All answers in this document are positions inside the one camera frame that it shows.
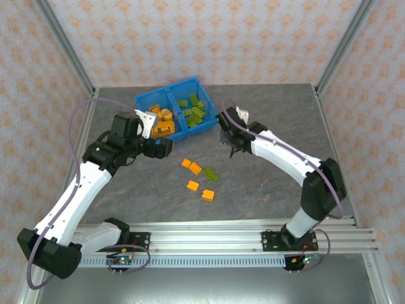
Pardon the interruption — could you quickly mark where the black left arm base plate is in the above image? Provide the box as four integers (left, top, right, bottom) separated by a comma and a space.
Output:
126, 231, 152, 253

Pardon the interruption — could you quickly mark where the aluminium frame post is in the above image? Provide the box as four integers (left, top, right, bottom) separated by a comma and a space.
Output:
315, 0, 378, 96
33, 0, 98, 98

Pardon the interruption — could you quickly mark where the grey metal panel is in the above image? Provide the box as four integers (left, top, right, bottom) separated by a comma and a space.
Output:
34, 267, 379, 304

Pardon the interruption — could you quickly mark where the large orange frame lego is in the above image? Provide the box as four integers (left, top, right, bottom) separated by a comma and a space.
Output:
151, 119, 177, 138

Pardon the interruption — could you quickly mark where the aluminium frame leg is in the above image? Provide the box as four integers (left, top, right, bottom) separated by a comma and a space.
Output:
15, 278, 44, 304
362, 253, 395, 304

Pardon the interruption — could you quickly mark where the blue plastic bin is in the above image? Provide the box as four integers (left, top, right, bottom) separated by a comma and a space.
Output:
134, 87, 187, 142
166, 77, 219, 136

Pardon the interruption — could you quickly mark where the aluminium side rail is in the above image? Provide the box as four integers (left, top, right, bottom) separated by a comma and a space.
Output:
313, 84, 362, 229
49, 90, 101, 229

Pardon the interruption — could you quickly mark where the grey slotted cable duct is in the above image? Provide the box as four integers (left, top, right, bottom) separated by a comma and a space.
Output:
77, 255, 287, 269

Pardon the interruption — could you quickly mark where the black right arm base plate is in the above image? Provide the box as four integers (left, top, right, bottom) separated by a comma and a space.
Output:
261, 230, 320, 253

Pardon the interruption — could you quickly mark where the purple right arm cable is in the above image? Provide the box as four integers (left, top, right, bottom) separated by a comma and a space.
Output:
221, 98, 346, 273

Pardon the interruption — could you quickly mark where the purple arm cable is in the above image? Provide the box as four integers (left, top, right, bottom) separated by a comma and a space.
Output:
221, 98, 346, 273
27, 98, 151, 291

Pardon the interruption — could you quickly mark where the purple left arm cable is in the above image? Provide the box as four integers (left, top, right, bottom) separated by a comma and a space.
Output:
27, 98, 151, 291

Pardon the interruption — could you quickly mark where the dark green lego plate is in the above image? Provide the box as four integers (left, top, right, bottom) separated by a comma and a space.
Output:
202, 167, 219, 184

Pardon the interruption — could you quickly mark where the wide aluminium mounting rail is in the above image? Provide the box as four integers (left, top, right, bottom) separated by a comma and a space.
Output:
72, 217, 380, 255

